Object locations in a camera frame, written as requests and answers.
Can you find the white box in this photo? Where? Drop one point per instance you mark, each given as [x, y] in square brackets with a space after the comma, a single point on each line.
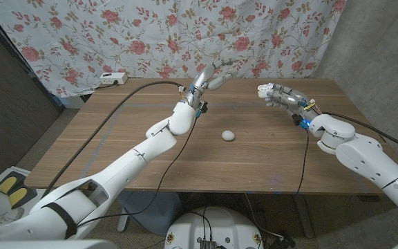
[71, 102]

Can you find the white shoe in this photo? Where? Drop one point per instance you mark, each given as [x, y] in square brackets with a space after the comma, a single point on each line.
[9, 216]

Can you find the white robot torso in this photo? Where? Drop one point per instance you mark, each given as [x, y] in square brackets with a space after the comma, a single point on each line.
[219, 224]

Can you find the yellow and black foot pedal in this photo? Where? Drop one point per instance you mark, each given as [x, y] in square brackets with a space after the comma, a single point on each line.
[9, 183]

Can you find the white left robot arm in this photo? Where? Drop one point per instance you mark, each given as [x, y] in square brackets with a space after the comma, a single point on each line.
[123, 169]

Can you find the white AirPods case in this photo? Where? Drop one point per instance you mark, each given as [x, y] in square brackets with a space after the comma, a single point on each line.
[264, 90]

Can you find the floral backdrop cloth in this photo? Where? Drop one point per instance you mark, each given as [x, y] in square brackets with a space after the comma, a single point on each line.
[150, 34]

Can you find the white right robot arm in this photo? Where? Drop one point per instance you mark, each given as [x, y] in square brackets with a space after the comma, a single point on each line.
[365, 155]

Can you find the white egg-shaped object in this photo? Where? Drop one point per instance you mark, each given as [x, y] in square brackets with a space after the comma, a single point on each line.
[228, 135]

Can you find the black power adapter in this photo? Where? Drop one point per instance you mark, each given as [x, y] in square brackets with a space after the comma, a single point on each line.
[283, 242]

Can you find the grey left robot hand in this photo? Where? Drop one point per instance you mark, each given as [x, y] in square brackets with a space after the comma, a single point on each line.
[206, 74]

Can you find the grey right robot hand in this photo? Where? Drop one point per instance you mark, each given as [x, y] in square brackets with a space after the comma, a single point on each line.
[289, 98]

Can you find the white power strip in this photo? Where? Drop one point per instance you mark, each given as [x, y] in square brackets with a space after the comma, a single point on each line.
[113, 78]

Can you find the grey table leg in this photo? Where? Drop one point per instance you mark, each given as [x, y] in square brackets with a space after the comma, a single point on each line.
[304, 214]

